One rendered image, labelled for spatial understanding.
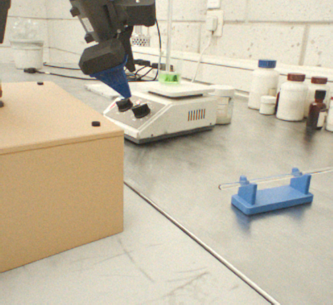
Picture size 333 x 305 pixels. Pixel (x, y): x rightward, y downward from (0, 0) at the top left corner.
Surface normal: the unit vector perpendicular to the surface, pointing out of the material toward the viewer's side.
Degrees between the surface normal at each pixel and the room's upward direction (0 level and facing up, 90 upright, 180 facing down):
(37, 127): 3
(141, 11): 112
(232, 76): 90
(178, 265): 0
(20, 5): 90
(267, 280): 0
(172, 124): 90
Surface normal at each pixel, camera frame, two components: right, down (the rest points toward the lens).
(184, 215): 0.04, -0.95
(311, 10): -0.82, 0.14
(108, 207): 0.57, 0.28
